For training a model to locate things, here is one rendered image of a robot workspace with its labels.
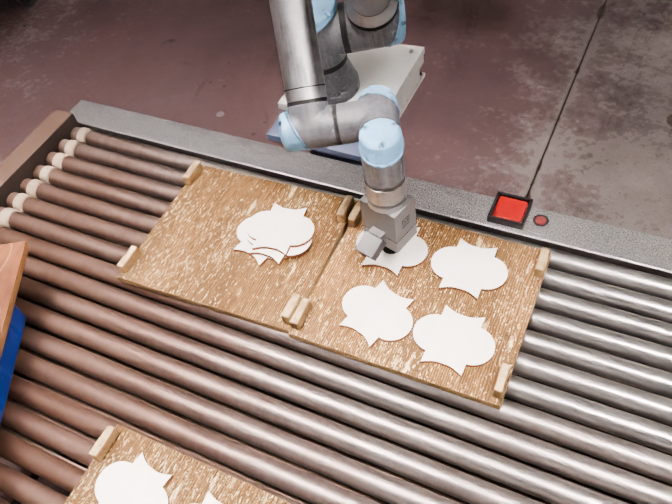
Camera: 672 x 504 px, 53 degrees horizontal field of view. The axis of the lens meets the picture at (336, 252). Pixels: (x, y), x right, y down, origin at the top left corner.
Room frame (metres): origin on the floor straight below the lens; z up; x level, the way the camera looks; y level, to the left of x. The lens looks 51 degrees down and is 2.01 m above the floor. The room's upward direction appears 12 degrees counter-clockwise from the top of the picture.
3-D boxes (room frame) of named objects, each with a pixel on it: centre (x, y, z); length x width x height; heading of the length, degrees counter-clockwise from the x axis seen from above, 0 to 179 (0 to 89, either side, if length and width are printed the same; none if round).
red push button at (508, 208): (0.89, -0.38, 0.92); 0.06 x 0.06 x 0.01; 56
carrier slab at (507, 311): (0.73, -0.15, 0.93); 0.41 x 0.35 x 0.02; 56
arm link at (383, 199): (0.85, -0.11, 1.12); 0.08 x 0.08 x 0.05
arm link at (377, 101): (0.95, -0.11, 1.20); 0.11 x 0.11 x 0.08; 82
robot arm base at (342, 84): (1.39, -0.07, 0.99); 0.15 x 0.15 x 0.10
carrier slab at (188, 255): (0.96, 0.20, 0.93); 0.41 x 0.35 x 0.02; 57
